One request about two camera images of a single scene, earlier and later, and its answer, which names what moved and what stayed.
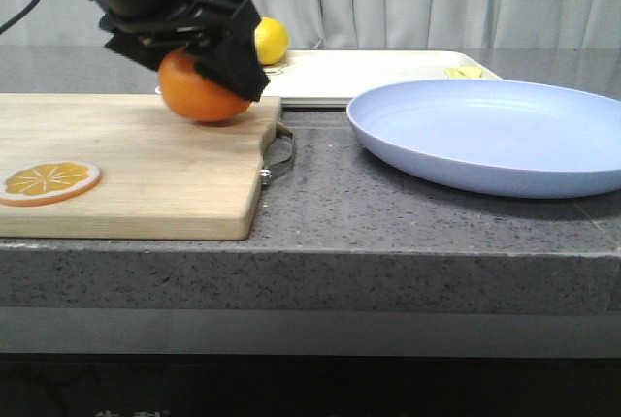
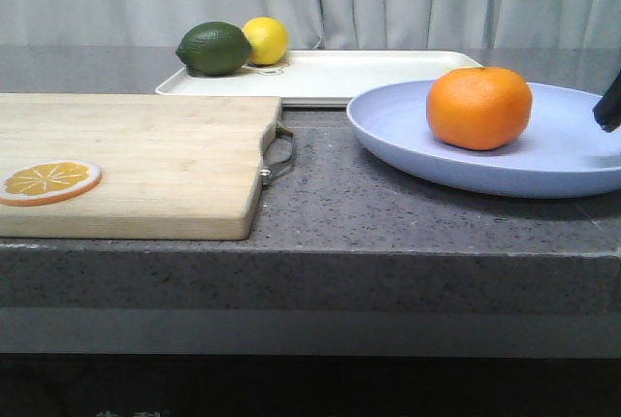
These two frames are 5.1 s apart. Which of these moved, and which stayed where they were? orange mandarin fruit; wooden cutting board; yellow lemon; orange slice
Moved: orange mandarin fruit
Stayed: orange slice; yellow lemon; wooden cutting board
